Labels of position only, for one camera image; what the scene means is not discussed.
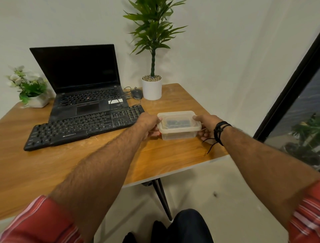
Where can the red left sleeve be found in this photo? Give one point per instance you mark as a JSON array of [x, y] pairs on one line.
[[42, 222]]

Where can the red right sleeve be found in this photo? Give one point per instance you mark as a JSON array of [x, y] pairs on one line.
[[306, 215]]

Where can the black computer mouse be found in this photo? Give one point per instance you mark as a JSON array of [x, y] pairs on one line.
[[136, 93]]

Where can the black keyboard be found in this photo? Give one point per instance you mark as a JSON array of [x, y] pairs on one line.
[[82, 126]]

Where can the person's right leg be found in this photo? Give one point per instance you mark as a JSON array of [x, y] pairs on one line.
[[190, 227]]

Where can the black wristband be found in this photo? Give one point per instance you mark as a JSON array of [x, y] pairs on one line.
[[220, 130]]

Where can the black laptop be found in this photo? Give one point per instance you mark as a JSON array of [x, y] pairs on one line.
[[80, 67]]

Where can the clear plastic container lid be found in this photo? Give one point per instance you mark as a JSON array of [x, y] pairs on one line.
[[160, 125]]

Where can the small white flower pot plant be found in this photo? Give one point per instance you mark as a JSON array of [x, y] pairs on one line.
[[31, 87]]

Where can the person's left hand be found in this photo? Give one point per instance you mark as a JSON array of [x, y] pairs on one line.
[[147, 125]]

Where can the person's leg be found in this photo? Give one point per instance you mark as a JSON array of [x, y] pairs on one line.
[[190, 227], [142, 235]]

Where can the person's right hand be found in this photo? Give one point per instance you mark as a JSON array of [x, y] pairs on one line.
[[208, 126]]

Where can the black window frame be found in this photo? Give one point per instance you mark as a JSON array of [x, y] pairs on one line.
[[290, 95]]

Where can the person's left forearm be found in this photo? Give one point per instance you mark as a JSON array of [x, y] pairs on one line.
[[100, 170]]

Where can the clear plastic container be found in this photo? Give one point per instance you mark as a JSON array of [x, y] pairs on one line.
[[178, 135]]

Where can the red sleeve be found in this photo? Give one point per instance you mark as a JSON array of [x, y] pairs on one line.
[[42, 222], [306, 215]]

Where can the tall green plant white pot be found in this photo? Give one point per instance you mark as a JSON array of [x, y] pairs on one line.
[[151, 90]]

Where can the person's left leg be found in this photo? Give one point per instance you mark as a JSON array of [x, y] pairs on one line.
[[142, 235]]

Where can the black metal table frame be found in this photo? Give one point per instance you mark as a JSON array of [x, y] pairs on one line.
[[162, 197]]

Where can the person's right forearm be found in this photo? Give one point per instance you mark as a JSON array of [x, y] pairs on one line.
[[270, 170]]

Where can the small black brush tool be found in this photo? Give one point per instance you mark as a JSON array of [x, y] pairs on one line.
[[177, 122]]

